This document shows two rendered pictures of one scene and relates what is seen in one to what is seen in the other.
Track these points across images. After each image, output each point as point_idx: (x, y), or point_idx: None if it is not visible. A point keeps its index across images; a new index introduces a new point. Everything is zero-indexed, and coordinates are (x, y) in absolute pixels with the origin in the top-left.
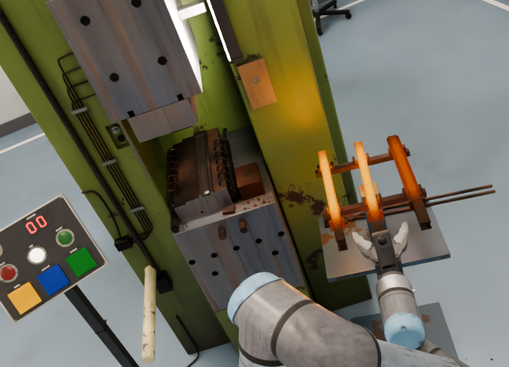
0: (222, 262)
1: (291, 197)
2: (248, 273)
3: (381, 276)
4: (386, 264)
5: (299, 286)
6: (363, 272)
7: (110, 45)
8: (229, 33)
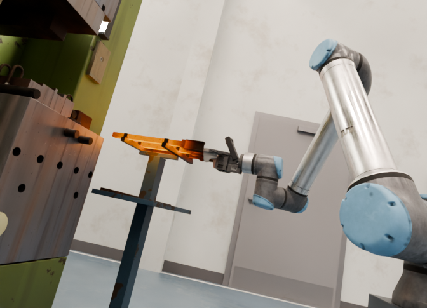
0: (38, 176)
1: None
2: (45, 210)
3: (241, 155)
4: (236, 153)
5: (63, 257)
6: (167, 205)
7: None
8: (113, 20)
